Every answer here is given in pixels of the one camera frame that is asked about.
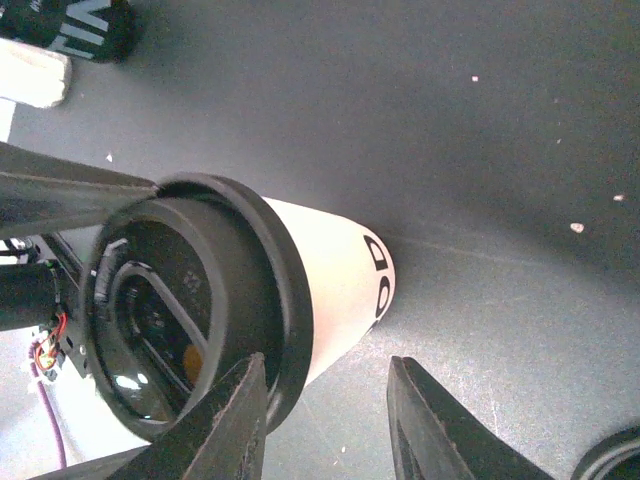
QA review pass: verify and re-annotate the crumpled white paper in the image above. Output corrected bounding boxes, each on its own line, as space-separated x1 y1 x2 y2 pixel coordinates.
1 39 72 109

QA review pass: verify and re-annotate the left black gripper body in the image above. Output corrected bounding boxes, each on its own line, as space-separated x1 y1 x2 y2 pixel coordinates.
1 234 90 380

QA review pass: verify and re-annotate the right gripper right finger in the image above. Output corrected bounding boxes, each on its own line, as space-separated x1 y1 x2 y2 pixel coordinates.
387 356 550 480

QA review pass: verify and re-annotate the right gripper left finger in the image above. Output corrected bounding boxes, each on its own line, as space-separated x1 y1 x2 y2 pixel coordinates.
109 353 267 480

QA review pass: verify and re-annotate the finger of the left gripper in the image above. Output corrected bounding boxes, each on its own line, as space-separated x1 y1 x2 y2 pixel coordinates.
29 446 148 480
1 143 157 239

